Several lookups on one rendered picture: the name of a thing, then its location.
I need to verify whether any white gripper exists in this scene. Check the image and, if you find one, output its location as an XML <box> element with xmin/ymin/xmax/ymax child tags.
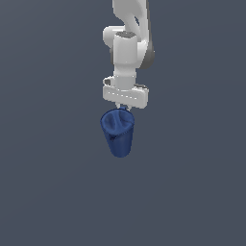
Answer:
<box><xmin>102</xmin><ymin>75</ymin><xmax>150</xmax><ymax>111</ymax></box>

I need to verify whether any blue tapered cup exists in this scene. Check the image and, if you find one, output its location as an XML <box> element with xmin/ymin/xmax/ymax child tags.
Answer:
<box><xmin>100</xmin><ymin>108</ymin><xmax>135</xmax><ymax>159</ymax></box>

